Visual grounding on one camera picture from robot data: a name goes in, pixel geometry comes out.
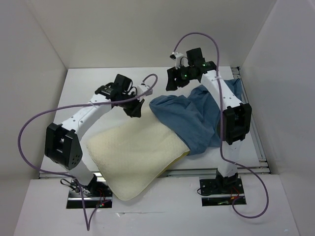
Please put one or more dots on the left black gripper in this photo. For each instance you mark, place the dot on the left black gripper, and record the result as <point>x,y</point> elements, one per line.
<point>136,111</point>

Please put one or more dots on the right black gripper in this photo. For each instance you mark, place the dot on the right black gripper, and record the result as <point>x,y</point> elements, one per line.
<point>173,73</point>

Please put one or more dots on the blue pillowcase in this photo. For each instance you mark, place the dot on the blue pillowcase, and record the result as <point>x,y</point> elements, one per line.
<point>194,118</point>

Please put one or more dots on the cream yellow pillow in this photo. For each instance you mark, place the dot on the cream yellow pillow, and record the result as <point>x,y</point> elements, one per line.
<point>132,155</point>

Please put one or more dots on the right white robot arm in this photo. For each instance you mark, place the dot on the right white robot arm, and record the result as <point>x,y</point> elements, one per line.
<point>235,116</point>

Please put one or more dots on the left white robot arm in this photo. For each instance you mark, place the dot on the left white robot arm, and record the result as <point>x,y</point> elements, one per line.
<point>62,141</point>

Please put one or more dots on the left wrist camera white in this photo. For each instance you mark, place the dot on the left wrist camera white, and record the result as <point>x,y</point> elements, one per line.
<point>143,90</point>

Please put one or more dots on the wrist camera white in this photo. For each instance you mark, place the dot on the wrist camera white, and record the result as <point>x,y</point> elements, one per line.
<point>177,57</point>
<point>143,90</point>

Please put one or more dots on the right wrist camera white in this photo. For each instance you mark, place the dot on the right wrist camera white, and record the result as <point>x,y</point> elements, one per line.
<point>177,57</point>

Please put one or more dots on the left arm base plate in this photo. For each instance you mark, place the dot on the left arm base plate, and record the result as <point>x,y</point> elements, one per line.
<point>102,191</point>

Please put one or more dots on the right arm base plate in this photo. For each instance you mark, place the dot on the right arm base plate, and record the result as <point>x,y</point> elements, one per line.
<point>210,187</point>

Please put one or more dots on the aluminium rail front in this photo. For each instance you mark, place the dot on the aluminium rail front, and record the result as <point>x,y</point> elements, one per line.
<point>179,173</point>

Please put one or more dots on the aluminium rail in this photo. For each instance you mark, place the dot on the aluminium rail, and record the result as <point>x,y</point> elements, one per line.
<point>179,173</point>
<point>263,163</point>

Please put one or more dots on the aluminium rail right side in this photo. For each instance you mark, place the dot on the aluminium rail right side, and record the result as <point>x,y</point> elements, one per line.
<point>263,163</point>

